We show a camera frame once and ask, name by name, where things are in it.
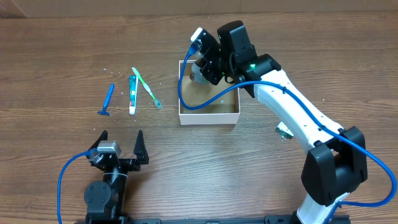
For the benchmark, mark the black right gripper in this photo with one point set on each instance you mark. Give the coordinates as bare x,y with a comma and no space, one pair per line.
208,68

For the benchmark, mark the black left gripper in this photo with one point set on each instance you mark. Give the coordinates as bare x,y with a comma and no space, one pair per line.
142,155

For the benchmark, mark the clear soap pump bottle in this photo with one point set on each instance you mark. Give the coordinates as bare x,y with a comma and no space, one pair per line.
196,74

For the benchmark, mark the green toothbrush with cap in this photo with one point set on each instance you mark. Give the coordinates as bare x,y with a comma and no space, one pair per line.
157,102

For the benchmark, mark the blue disposable razor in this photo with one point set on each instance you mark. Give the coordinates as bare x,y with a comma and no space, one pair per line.
107,100

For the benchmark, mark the green white toothpaste tube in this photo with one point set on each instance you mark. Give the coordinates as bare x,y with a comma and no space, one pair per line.
132,94

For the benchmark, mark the green white soap bar pack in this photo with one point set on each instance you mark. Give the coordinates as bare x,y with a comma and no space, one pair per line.
284,131

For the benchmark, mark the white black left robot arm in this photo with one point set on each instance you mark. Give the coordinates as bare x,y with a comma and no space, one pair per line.
105,198

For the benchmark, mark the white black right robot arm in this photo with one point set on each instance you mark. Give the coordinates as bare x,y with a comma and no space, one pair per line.
332,169

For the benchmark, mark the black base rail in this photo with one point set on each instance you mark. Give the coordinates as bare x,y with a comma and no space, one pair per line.
268,219

